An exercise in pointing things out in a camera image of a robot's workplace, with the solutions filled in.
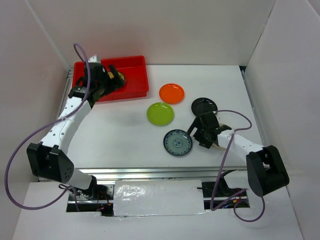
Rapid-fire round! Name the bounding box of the aluminium front rail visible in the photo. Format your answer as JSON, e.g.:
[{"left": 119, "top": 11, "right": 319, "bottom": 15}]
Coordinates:
[{"left": 37, "top": 166, "right": 251, "bottom": 181}]

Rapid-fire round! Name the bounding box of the cream floral plate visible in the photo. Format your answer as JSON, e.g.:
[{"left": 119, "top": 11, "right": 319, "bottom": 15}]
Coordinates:
[{"left": 212, "top": 143, "right": 226, "bottom": 151}]

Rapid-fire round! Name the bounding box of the black plate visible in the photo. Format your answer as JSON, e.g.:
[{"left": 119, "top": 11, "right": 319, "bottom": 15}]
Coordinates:
[{"left": 191, "top": 97, "right": 218, "bottom": 117}]

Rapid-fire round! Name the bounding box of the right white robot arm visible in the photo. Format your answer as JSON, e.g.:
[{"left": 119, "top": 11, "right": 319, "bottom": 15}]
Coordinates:
[{"left": 186, "top": 111, "right": 290, "bottom": 197}]

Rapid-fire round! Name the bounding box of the red plastic bin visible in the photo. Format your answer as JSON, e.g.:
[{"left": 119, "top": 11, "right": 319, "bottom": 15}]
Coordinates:
[{"left": 71, "top": 56, "right": 149, "bottom": 102}]

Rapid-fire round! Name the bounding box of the lime green plate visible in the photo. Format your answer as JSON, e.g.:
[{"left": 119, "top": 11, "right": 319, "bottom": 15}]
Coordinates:
[{"left": 146, "top": 102, "right": 175, "bottom": 126}]

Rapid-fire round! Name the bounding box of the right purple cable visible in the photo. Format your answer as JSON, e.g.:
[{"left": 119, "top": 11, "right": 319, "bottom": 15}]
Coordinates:
[{"left": 209, "top": 109, "right": 266, "bottom": 223}]

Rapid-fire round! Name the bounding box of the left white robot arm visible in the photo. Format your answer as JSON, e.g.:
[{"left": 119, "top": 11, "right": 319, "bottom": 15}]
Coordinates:
[{"left": 26, "top": 62, "right": 125, "bottom": 200}]

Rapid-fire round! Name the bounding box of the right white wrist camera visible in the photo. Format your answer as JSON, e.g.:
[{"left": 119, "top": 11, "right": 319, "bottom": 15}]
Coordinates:
[{"left": 219, "top": 124, "right": 232, "bottom": 132}]

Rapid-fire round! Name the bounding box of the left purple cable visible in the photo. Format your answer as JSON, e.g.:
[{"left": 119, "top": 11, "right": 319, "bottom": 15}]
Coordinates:
[{"left": 4, "top": 43, "right": 91, "bottom": 213}]

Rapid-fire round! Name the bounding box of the purple cable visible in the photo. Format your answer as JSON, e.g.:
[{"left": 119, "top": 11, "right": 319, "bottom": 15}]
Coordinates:
[
  {"left": 4, "top": 43, "right": 91, "bottom": 213},
  {"left": 209, "top": 109, "right": 266, "bottom": 223}
]

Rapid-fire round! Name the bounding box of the white foil cover panel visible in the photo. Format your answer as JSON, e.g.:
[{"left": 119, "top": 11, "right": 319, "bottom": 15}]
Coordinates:
[{"left": 113, "top": 180, "right": 205, "bottom": 217}]

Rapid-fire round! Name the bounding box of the blue floral plate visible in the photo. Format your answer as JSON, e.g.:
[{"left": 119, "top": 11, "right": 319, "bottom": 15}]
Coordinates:
[{"left": 163, "top": 129, "right": 193, "bottom": 157}]

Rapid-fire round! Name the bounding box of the orange plate near bin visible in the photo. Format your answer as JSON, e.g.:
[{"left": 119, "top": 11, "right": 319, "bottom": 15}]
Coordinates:
[{"left": 159, "top": 83, "right": 185, "bottom": 104}]

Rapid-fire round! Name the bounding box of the yellow patterned plate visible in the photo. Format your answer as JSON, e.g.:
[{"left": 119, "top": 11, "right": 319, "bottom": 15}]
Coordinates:
[{"left": 117, "top": 71, "right": 126, "bottom": 87}]

